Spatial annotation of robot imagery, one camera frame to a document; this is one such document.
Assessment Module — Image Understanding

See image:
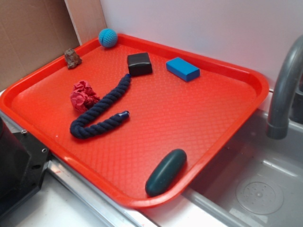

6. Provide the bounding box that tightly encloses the brown rock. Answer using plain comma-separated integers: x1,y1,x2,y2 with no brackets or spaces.
64,48,82,70

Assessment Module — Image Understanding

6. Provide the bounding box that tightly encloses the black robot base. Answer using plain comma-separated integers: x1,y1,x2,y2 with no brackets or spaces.
0,120,50,218

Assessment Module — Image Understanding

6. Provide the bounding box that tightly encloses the red plastic tray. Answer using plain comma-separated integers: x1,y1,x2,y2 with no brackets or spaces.
0,34,269,209

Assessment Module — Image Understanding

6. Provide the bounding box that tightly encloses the black rectangular block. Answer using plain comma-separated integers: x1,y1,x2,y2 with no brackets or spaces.
127,52,152,76

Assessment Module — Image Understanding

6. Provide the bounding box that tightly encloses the blue rectangular block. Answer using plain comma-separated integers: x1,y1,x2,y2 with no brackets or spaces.
166,57,200,82

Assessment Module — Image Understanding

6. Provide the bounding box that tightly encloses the dark green oval object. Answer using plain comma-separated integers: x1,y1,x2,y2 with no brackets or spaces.
145,148,187,197

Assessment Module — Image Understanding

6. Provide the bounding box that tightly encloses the crumpled red paper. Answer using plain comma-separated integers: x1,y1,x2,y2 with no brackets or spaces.
70,80,100,113

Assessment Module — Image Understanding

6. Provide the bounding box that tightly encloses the blue crocheted ball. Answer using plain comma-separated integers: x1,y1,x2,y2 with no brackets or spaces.
98,28,118,48

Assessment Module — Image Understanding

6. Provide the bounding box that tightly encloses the grey plastic sink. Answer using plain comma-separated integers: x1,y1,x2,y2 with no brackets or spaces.
143,96,303,227

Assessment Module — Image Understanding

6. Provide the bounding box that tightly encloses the grey plastic faucet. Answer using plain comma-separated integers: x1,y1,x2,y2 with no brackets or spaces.
266,36,303,140

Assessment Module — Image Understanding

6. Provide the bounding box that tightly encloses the dark blue twisted rope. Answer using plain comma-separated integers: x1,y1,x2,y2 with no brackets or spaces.
69,73,132,140

